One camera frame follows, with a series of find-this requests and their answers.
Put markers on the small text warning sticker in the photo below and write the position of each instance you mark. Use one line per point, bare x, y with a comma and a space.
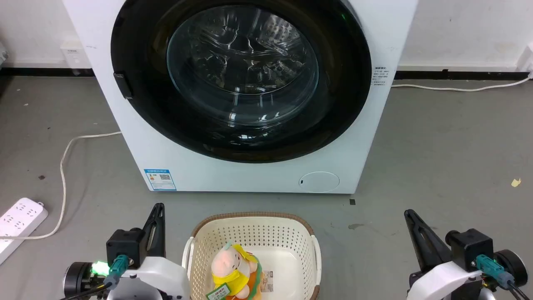
379, 76

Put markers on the cream perforated laundry basket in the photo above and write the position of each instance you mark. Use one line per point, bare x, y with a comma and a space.
283, 237

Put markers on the white front-load washing machine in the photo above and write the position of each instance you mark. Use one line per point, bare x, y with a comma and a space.
258, 175

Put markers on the pink plush toy yellow outfit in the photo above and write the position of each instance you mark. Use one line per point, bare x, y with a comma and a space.
231, 266

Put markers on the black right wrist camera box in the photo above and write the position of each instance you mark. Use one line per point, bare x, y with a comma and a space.
469, 249

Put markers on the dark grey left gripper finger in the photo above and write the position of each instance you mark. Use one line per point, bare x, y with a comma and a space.
150, 233
161, 233

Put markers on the blue energy label sticker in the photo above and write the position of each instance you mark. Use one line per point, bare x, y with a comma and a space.
160, 179

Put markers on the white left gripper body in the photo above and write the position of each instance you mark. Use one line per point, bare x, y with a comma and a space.
160, 277

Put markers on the white wall socket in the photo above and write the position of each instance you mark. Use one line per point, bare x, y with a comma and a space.
71, 52

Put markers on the white power strip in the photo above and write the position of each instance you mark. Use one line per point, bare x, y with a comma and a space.
16, 221

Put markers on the round black glass washer door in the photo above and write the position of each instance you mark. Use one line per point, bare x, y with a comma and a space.
333, 104

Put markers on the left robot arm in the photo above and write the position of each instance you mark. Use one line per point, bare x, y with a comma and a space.
79, 277

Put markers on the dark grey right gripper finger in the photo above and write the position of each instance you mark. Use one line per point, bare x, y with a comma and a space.
420, 246
435, 241

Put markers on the paper label in basket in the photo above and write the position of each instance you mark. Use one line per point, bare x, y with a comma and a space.
267, 281

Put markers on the round white filter cover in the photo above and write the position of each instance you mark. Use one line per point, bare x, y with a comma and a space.
319, 182

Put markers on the yellow paper scrap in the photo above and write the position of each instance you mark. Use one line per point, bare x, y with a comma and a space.
516, 182

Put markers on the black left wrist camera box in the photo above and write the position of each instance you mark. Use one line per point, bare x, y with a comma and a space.
125, 246

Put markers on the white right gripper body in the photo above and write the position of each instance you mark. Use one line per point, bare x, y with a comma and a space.
447, 281

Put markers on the green white toy hang tag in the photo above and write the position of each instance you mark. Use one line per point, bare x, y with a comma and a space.
218, 292

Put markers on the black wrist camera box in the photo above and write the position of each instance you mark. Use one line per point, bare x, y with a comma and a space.
125, 246
469, 249

